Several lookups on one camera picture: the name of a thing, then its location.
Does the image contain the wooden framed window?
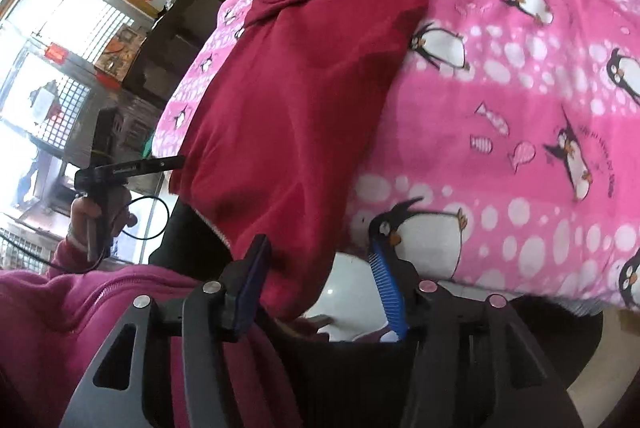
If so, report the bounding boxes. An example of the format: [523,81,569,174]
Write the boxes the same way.
[0,0,162,58]

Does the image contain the person's left forearm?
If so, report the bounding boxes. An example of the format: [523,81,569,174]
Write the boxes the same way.
[45,232,151,279]

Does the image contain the black cable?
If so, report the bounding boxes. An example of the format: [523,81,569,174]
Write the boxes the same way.
[0,194,172,275]

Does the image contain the dark red sweater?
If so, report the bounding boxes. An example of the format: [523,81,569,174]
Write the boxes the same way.
[169,0,473,324]

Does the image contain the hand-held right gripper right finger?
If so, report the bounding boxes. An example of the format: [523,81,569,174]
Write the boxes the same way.
[367,213,583,428]

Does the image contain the metal grille door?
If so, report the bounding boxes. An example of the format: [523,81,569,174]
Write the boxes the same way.
[0,38,126,189]

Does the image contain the person's left hand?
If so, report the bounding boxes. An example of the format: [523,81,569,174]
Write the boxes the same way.
[69,189,137,255]

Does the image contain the dark wooden cabinet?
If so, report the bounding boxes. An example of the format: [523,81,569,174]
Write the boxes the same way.
[122,0,236,109]

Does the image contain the person's magenta jacket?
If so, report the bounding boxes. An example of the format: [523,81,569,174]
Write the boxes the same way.
[0,263,306,428]

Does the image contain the pink penguin print blanket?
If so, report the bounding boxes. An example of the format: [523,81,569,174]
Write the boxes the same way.
[150,0,640,313]

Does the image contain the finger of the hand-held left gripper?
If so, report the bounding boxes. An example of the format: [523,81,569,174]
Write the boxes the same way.
[142,155,186,175]

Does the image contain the person's black pants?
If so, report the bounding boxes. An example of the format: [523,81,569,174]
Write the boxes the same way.
[147,200,603,428]

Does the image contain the printed cardboard box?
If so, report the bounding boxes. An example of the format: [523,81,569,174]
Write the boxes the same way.
[94,26,147,74]

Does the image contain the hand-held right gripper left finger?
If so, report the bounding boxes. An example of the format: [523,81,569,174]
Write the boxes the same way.
[60,234,273,428]

